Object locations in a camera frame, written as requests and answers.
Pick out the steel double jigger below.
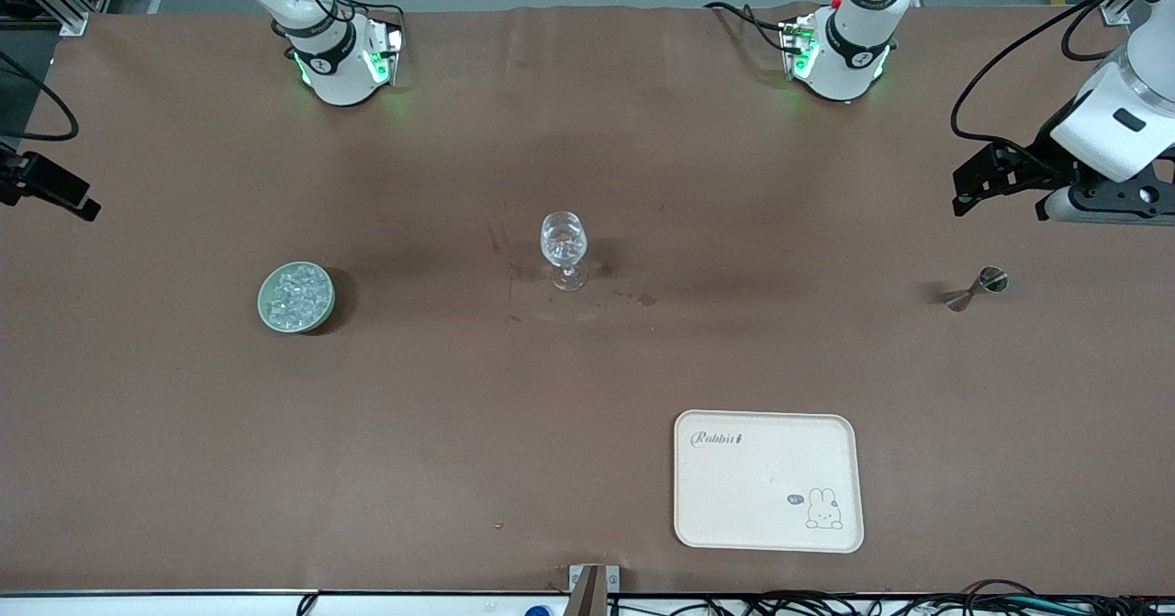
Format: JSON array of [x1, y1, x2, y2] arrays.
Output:
[[944, 266, 1010, 313]]

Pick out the clear ice cubes pile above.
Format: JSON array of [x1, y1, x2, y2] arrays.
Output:
[[268, 266, 332, 329]]

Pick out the clear wine glass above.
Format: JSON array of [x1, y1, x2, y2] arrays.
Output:
[[540, 211, 590, 292]]

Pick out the green round bowl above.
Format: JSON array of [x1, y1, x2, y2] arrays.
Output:
[[257, 261, 337, 334]]

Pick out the cream tray with rabbit print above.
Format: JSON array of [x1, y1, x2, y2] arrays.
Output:
[[673, 409, 866, 554]]

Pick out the brown table cover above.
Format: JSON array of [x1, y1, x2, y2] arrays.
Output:
[[0, 1, 1175, 596]]

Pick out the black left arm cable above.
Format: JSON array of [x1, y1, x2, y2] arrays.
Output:
[[950, 0, 1135, 153]]

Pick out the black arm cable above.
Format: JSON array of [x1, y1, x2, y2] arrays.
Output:
[[950, 0, 1135, 153], [0, 50, 80, 141]]

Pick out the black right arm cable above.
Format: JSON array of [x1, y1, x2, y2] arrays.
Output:
[[0, 50, 80, 141]]

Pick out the black left base cable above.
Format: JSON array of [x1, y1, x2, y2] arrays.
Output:
[[702, 1, 790, 53]]

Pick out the black cable bundle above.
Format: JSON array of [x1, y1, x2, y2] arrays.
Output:
[[610, 579, 1175, 616]]

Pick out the aluminium camera mount post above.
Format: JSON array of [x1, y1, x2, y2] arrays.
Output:
[[568, 565, 621, 616]]

